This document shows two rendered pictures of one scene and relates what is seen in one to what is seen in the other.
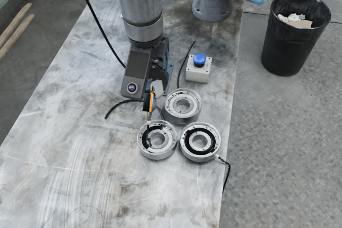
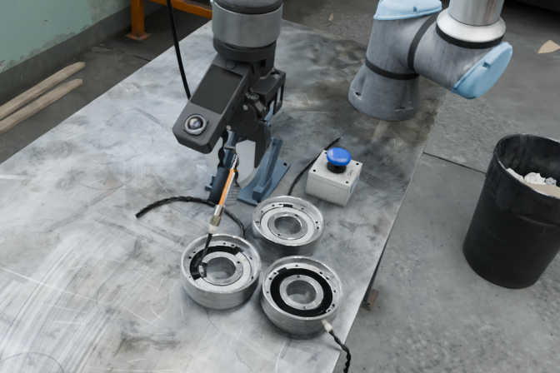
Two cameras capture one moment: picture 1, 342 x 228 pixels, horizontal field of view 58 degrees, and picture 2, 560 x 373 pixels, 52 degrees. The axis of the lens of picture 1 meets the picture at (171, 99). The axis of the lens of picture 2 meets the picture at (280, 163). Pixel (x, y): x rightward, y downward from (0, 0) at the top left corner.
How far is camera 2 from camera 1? 17 cm
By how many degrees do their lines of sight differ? 16
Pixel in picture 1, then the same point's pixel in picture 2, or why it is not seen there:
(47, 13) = (105, 84)
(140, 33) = (235, 27)
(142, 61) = (227, 85)
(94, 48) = (159, 109)
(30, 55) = not seen: hidden behind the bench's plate
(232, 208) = not seen: outside the picture
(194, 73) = (322, 179)
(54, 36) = not seen: hidden behind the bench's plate
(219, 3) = (396, 87)
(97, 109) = (127, 198)
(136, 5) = not seen: outside the picture
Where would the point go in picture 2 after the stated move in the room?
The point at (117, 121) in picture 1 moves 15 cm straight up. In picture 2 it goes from (157, 226) to (156, 144)
